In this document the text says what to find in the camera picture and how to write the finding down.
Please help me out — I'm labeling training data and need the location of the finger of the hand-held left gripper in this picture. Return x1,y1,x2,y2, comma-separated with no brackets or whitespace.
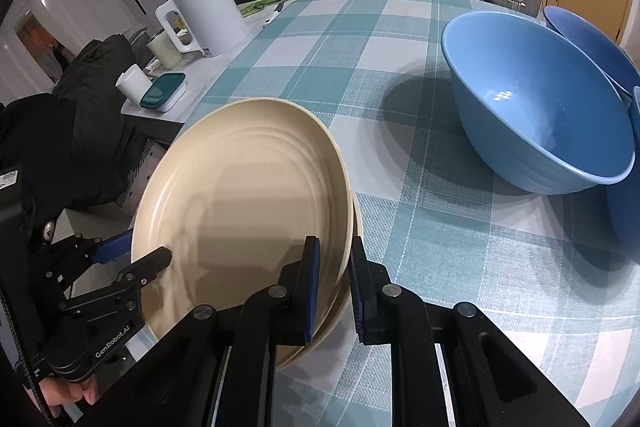
57,247,173,324
37,229,134,270

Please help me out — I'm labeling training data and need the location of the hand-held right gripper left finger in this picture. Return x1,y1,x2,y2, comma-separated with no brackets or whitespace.
107,234,323,427

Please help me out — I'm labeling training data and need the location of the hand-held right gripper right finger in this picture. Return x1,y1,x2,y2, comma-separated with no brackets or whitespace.
349,237,591,427

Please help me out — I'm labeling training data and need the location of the cream round plate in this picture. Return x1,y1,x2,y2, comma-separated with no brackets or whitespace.
131,98,356,350
274,199,365,370

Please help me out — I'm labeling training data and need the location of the blue bowl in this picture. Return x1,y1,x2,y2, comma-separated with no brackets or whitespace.
542,6,640,100
607,86,640,249
441,11,636,196

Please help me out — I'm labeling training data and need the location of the person's left hand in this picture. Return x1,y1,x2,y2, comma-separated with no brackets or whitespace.
36,376,101,419

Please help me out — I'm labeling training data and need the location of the black jacket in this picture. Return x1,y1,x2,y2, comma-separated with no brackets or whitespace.
0,34,153,238

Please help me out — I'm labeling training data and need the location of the teal lidded white container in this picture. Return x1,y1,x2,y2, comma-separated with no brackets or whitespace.
140,72,187,112

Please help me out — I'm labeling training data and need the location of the white cylindrical container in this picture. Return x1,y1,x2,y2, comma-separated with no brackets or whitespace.
116,64,154,104

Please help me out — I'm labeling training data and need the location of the white side table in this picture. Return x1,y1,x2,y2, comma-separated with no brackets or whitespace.
121,0,312,126

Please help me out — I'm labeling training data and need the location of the cream cup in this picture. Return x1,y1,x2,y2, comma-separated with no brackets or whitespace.
146,31,184,70

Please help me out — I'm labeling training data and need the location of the teal white checked tablecloth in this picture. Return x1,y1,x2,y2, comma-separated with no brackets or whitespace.
172,0,640,427

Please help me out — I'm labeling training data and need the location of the white electric kettle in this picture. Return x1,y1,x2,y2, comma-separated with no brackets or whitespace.
155,0,250,58

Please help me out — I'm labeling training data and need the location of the green printed white board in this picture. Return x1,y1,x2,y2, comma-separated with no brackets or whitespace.
239,0,294,18

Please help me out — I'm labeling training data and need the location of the black braided cable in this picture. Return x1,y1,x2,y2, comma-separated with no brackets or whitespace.
0,277,57,427

